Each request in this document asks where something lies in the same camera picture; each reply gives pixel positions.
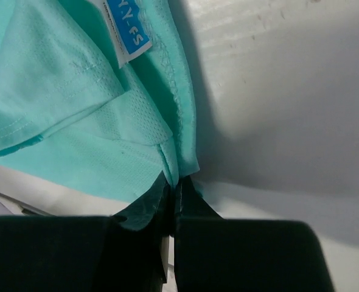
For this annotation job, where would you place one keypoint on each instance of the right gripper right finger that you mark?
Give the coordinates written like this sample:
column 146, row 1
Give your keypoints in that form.
column 217, row 254

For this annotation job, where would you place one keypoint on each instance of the light mint t-shirt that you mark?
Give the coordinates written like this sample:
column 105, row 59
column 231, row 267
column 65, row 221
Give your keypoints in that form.
column 96, row 101

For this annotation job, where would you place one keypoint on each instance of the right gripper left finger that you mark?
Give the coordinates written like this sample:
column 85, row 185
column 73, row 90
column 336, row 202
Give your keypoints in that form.
column 122, row 252

